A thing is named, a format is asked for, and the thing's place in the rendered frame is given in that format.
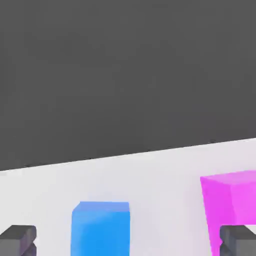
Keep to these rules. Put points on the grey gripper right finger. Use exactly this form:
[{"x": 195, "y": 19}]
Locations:
[{"x": 238, "y": 243}]

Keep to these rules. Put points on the large magenta box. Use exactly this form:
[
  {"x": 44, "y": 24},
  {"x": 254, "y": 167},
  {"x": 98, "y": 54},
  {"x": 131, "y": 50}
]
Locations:
[{"x": 218, "y": 202}]

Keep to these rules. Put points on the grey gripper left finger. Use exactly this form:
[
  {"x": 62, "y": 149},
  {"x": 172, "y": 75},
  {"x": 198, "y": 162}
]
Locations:
[{"x": 17, "y": 242}]

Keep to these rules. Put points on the small blue cube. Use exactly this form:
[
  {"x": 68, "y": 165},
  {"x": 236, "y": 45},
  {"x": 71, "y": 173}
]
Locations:
[{"x": 100, "y": 232}]

